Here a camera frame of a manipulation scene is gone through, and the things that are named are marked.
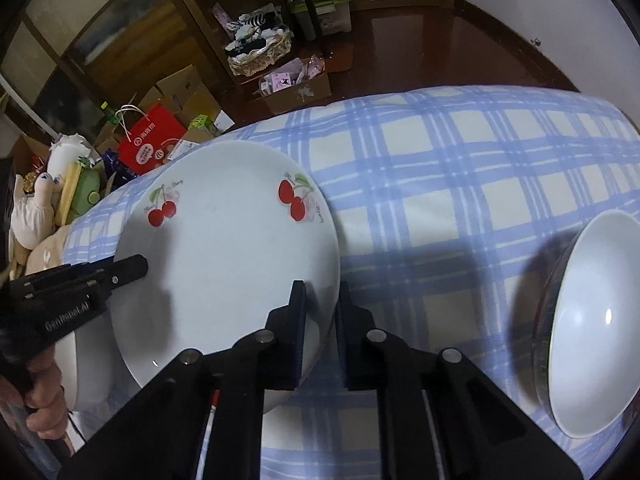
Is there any green yellow plush toy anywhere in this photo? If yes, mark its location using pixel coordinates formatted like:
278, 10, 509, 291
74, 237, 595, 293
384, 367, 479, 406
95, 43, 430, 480
54, 157, 107, 226

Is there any striped black white cloth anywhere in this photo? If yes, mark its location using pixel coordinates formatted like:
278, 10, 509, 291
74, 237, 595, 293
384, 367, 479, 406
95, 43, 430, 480
224, 6, 287, 46

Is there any black folding table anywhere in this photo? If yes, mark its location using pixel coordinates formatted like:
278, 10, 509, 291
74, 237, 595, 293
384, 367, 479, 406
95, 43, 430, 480
247, 0, 343, 46

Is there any blue plaid cloth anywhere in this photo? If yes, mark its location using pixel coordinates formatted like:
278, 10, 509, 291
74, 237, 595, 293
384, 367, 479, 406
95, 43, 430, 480
60, 84, 640, 480

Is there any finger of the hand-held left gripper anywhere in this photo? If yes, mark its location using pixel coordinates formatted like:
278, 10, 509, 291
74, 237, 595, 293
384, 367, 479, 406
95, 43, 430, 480
10, 254, 150, 313

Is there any wicker basket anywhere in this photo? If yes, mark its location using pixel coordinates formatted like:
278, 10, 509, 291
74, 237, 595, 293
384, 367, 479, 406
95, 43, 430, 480
227, 30, 294, 77

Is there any person's left hand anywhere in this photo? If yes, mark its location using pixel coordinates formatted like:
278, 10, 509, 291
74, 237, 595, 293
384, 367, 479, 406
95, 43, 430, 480
22, 350, 67, 441

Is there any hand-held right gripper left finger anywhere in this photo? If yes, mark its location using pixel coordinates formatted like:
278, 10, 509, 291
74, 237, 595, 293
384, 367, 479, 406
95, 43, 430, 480
56, 280, 308, 480

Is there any white cherry print plate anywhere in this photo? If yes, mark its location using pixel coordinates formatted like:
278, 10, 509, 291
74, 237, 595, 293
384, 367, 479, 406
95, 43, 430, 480
109, 141, 342, 416

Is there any box of pink packets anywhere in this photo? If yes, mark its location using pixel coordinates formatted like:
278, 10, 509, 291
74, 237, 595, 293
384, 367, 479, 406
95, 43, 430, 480
257, 56, 332, 115

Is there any wooden corner shelf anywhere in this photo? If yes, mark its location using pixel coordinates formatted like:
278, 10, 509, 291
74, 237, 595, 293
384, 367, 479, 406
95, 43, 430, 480
160, 0, 261, 91

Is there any red patterned bowl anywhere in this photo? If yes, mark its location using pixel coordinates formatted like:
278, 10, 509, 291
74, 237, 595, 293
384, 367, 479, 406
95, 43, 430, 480
532, 209, 640, 440

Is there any red paper bag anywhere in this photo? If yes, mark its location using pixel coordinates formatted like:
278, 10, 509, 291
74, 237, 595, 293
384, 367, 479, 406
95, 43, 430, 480
115, 104, 190, 177

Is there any wooden wardrobe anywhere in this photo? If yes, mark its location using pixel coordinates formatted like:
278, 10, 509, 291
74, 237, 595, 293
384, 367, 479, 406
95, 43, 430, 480
0, 0, 236, 141

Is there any open cardboard box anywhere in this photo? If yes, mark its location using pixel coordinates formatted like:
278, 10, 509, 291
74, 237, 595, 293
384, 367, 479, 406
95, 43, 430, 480
135, 64, 236, 136
10, 132, 56, 176

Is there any green bottle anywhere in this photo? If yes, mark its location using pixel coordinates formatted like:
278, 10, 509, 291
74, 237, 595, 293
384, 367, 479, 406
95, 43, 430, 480
101, 101, 121, 133

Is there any pale pink plush toy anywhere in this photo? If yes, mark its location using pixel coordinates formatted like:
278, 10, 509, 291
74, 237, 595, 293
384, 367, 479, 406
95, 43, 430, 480
10, 172, 63, 251

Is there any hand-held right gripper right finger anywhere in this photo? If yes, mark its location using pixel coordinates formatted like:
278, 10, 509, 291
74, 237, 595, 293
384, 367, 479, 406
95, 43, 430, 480
334, 280, 585, 480

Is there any green carton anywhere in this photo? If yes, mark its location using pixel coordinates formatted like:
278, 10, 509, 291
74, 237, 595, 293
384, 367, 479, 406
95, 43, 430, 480
187, 112, 221, 138

